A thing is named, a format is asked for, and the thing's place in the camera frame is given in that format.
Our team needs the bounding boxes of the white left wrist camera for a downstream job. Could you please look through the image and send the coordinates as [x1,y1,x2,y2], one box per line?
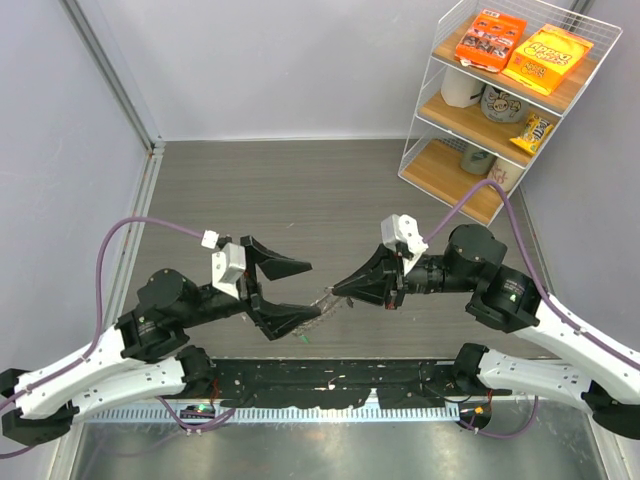
[211,243,247,300]

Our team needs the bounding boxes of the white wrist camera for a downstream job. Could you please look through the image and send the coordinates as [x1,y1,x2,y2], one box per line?
[211,243,247,300]
[381,214,428,260]

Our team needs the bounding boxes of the white mug red writing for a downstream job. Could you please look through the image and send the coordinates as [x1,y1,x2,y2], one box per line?
[487,157,525,193]

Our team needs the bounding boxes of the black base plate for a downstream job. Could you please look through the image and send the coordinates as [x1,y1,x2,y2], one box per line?
[180,359,488,410]

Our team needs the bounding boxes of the yellow candy packet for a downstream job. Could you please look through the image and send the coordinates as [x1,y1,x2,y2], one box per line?
[509,113,555,156]

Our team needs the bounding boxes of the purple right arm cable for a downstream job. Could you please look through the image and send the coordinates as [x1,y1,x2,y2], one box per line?
[422,179,640,374]

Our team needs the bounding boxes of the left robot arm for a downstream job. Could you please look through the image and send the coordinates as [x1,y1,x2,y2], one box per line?
[1,236,320,447]

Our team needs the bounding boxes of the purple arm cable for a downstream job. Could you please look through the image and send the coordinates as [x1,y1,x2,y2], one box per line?
[422,179,640,374]
[0,216,221,459]

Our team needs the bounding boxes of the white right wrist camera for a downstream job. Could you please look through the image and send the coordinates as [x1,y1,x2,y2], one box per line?
[381,214,428,260]

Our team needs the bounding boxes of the grey-green mug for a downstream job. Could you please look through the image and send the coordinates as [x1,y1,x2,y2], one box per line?
[460,144,496,176]

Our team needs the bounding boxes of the yellow snack bag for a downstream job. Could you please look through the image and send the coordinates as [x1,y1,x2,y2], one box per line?
[502,24,594,96]

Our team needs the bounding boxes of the orange snack box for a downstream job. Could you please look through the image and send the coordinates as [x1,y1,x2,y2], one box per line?
[454,9,527,73]

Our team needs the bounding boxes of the white slotted cable duct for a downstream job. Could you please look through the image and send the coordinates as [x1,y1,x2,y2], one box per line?
[86,402,460,424]

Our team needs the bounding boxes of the grey cartoon mug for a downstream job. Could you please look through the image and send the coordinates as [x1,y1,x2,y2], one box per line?
[480,85,529,124]

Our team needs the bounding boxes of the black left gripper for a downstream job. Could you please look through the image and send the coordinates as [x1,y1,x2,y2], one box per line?
[181,236,324,337]

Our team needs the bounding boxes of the white paper roll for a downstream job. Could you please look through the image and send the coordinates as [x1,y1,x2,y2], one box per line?
[440,67,485,108]

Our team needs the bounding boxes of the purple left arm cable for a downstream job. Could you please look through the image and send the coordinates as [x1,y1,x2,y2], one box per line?
[0,216,221,459]

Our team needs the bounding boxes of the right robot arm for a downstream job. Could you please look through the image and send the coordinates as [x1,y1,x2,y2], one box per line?
[381,214,639,439]

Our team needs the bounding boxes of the white wire shelf rack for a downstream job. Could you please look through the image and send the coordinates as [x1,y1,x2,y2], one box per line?
[399,0,622,206]

